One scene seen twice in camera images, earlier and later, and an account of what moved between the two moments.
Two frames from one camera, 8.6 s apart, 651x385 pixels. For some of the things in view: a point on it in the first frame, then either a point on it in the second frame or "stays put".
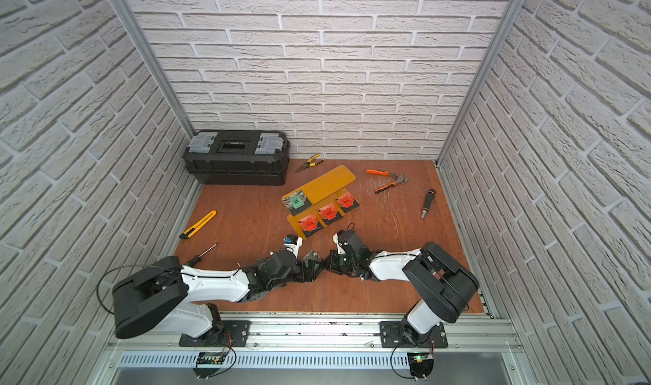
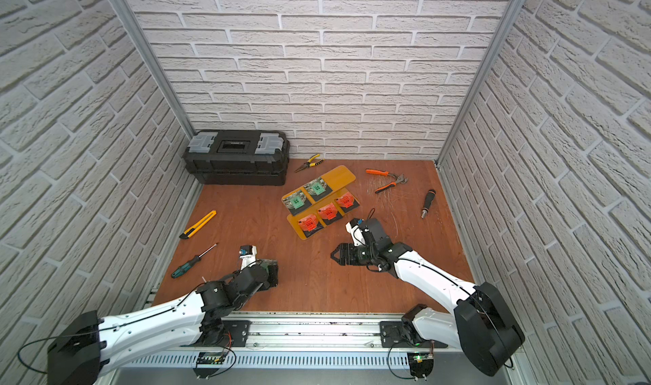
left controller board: x=208 y=358 stays put
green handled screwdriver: x=197 y=259 stays put
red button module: x=328 y=211 stays put
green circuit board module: x=314 y=257 -> x=318 y=188
